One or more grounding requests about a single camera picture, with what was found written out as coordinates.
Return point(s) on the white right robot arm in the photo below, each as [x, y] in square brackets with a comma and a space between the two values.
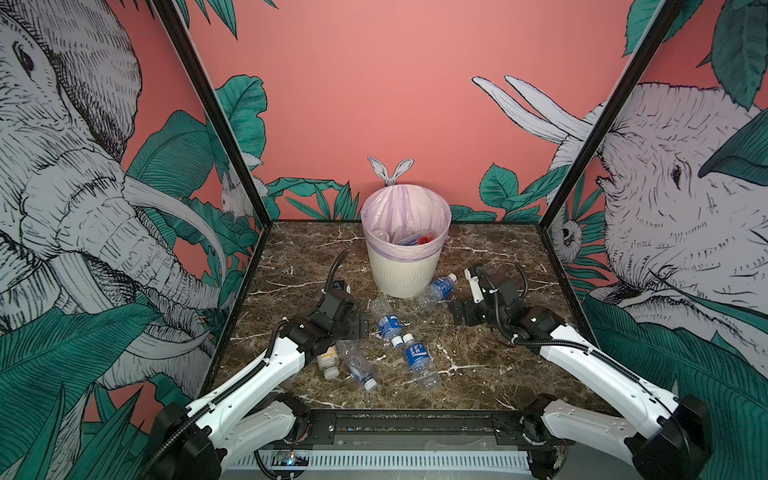
[661, 435]

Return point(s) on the clear crushed bottle blue cap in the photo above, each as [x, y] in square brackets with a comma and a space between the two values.
[355, 360]

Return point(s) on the white ribbed trash bin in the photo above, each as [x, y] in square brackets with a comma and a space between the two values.
[403, 275]

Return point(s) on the black frame post left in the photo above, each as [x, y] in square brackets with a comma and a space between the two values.
[172, 21]

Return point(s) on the black frame post right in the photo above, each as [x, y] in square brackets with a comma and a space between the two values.
[652, 38]

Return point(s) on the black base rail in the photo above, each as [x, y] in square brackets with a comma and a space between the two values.
[502, 428]

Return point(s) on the front blue label bottle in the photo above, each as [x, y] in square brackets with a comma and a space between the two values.
[420, 363]

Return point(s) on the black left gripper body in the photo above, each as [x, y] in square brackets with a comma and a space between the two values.
[351, 329]

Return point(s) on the purple plastic bin liner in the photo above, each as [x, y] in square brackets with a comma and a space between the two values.
[402, 210]

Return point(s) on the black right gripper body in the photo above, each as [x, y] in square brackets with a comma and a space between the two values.
[478, 314]

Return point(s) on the black frame post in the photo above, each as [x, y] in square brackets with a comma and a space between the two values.
[172, 21]
[652, 38]

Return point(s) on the beige label pill bottle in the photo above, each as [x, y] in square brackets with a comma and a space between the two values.
[328, 363]

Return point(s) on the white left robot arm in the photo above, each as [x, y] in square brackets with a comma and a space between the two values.
[204, 438]

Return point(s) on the blue label white cap bottle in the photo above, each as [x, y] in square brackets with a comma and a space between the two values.
[388, 323]

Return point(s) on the blue label bottle by bin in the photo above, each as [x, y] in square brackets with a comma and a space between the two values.
[437, 291]

